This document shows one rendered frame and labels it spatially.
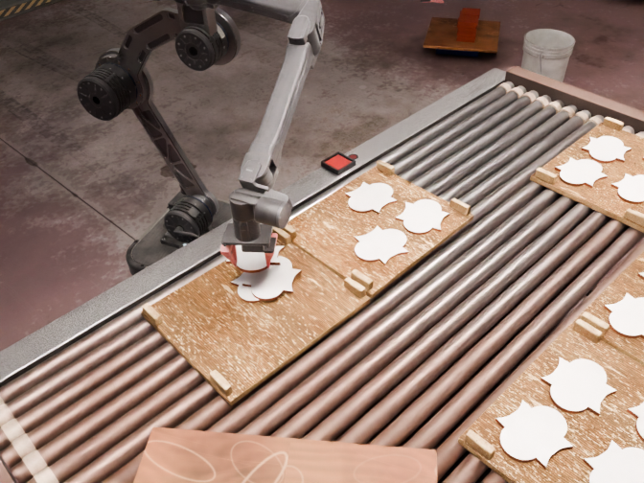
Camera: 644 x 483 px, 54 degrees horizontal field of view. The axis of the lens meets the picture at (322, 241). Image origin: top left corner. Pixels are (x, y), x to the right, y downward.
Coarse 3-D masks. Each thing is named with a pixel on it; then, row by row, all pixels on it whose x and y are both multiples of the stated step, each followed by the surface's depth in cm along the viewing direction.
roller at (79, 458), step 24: (552, 120) 209; (528, 144) 201; (480, 168) 190; (456, 192) 182; (168, 384) 135; (192, 384) 136; (144, 408) 131; (120, 432) 127; (72, 456) 123; (96, 456) 125; (48, 480) 119
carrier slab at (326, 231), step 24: (336, 192) 181; (408, 192) 180; (312, 216) 173; (336, 216) 173; (360, 216) 172; (384, 216) 172; (456, 216) 171; (312, 240) 166; (336, 240) 165; (408, 240) 164; (432, 240) 164; (336, 264) 158; (360, 264) 158; (408, 264) 157
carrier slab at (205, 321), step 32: (288, 256) 161; (192, 288) 154; (224, 288) 153; (320, 288) 152; (192, 320) 146; (224, 320) 146; (256, 320) 145; (288, 320) 145; (320, 320) 145; (192, 352) 139; (224, 352) 139; (256, 352) 138; (288, 352) 138; (256, 384) 133
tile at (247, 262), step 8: (240, 248) 152; (280, 248) 152; (240, 256) 149; (248, 256) 149; (256, 256) 149; (264, 256) 149; (240, 264) 146; (248, 264) 146; (256, 264) 146; (264, 264) 146; (272, 264) 147; (280, 264) 147; (248, 272) 144; (256, 272) 144
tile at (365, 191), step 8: (376, 184) 182; (384, 184) 181; (352, 192) 179; (360, 192) 179; (368, 192) 179; (376, 192) 179; (384, 192) 179; (392, 192) 179; (352, 200) 176; (360, 200) 176; (368, 200) 176; (376, 200) 176; (384, 200) 176; (392, 200) 176; (352, 208) 174; (360, 208) 174; (368, 208) 174; (376, 208) 173
